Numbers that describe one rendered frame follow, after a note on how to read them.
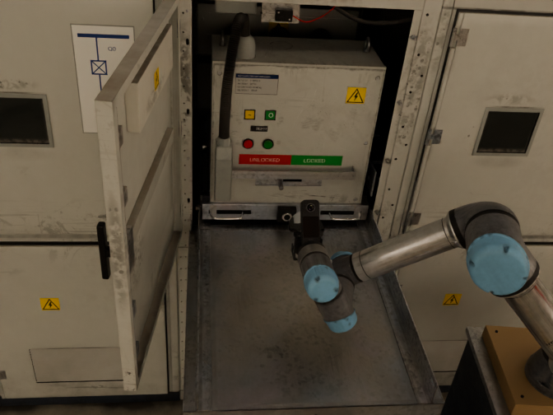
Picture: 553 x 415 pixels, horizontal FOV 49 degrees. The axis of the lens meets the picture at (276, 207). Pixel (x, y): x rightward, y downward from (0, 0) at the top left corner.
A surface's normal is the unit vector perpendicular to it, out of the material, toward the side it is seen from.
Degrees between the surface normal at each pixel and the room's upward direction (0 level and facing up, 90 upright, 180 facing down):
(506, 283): 82
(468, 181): 90
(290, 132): 90
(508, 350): 1
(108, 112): 90
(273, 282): 0
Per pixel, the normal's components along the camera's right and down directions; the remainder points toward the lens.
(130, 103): -0.05, 0.57
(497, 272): -0.28, 0.44
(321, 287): 0.11, 0.43
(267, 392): 0.07, -0.82
